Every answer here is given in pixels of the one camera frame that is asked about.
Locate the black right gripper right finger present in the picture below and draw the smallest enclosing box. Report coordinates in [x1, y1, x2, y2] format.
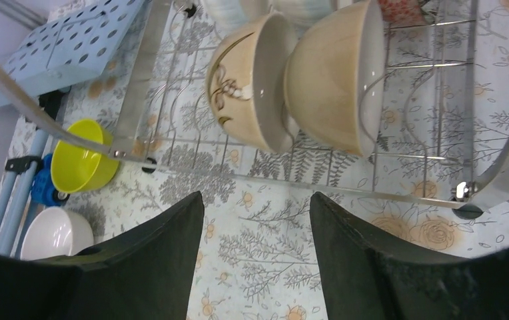
[309, 192, 509, 319]

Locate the light blue folded tripod stand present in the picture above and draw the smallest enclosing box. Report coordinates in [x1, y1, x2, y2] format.
[0, 88, 72, 258]

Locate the white ribbed bowl right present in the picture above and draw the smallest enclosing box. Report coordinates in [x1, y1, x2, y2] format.
[271, 0, 337, 27]

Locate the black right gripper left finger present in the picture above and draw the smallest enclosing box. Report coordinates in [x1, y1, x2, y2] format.
[0, 191, 205, 319]

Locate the white plastic bowl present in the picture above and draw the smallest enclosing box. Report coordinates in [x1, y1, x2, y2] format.
[20, 207, 95, 261]

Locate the light blue perforated tray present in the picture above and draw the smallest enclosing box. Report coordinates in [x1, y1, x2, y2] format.
[0, 0, 144, 97]

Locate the white ribbed bowl left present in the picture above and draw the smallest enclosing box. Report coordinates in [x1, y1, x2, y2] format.
[201, 0, 271, 31]

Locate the patterned beige ceramic bowl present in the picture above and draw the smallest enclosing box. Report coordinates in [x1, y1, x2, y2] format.
[205, 12, 300, 153]

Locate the yellow-green plastic bowl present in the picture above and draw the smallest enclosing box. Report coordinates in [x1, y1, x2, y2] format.
[51, 119, 120, 193]

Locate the white ribbed bowl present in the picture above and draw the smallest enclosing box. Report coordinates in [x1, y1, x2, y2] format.
[201, 0, 271, 31]
[271, 0, 337, 27]

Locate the stainless steel dish rack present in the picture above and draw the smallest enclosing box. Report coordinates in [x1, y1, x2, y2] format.
[0, 0, 509, 221]

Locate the red floral patterned cup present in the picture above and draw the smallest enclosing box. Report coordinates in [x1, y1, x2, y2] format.
[378, 0, 428, 27]

